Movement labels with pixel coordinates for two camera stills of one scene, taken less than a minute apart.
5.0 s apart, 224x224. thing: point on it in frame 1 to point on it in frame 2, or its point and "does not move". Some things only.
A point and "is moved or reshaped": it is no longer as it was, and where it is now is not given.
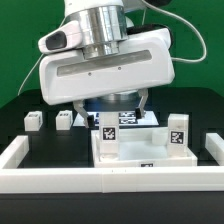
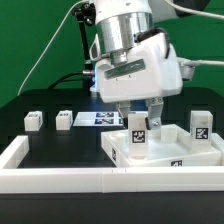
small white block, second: [64, 120] does not move
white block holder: [141, 148] is moved or reshaped
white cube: [109, 136] to [138, 133]
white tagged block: [178, 135] to [201, 130]
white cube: [33, 121] does not move
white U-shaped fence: [147, 179] does not move
